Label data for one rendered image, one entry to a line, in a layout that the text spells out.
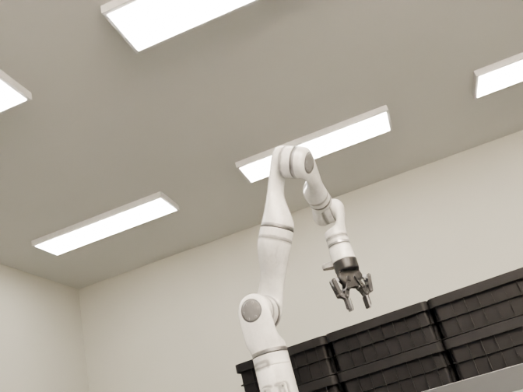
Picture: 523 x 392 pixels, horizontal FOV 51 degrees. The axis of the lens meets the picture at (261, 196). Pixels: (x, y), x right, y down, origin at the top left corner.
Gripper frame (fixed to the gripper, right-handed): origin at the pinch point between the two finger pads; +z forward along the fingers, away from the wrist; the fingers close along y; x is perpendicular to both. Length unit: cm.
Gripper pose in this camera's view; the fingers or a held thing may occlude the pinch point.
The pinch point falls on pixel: (358, 304)
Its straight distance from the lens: 171.1
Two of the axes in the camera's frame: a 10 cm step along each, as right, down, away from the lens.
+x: -3.1, 4.8, 8.2
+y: 9.2, -0.7, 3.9
